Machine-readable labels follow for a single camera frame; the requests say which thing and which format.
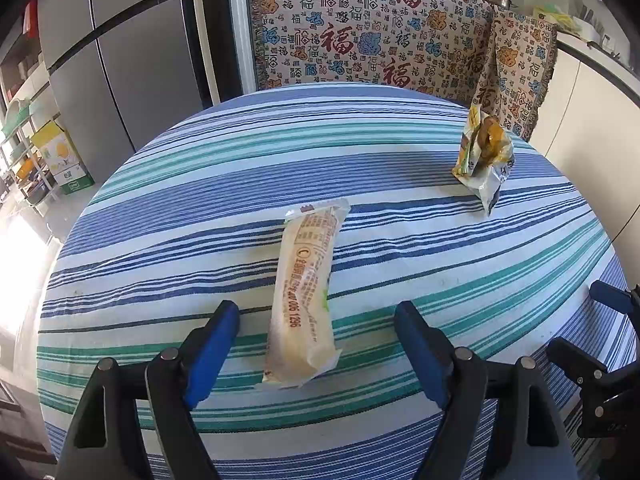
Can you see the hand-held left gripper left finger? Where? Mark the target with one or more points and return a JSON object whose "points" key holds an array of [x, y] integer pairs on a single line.
{"points": [[210, 355]]}

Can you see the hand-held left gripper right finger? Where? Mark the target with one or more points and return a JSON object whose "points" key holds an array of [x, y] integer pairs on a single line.
{"points": [[425, 355]]}

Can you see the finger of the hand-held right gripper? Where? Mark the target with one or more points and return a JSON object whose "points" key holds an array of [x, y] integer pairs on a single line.
{"points": [[612, 297], [575, 360]]}

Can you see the beige bread wrapper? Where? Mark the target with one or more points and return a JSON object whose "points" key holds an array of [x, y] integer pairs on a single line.
{"points": [[302, 300]]}

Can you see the yellow snack packet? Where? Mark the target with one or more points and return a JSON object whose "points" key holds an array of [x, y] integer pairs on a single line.
{"points": [[482, 160]]}

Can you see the blue striped tablecloth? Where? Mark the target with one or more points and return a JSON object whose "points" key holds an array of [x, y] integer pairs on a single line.
{"points": [[200, 210]]}

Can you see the white kitchen counter cabinet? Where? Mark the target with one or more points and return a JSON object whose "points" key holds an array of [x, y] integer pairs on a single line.
{"points": [[590, 120]]}

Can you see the small patterned cloth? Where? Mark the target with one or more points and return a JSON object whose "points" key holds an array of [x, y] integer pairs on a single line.
{"points": [[520, 75]]}

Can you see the yellow green cardboard box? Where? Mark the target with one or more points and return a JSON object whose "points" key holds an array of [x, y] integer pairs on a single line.
{"points": [[62, 160]]}

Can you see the plastic storage rack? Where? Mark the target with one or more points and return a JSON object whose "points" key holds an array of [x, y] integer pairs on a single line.
{"points": [[25, 160]]}

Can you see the white utensil holder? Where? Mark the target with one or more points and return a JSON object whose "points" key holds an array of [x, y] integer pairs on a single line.
{"points": [[587, 25]]}

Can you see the yellow green bag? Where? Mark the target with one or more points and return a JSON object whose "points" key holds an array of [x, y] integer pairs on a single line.
{"points": [[552, 17]]}

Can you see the grey refrigerator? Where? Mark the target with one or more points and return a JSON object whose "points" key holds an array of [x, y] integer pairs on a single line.
{"points": [[130, 50]]}

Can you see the red hanging bag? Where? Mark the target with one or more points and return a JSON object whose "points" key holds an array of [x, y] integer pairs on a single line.
{"points": [[31, 19]]}

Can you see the wall shelf unit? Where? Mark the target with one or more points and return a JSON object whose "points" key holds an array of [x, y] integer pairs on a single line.
{"points": [[20, 60]]}

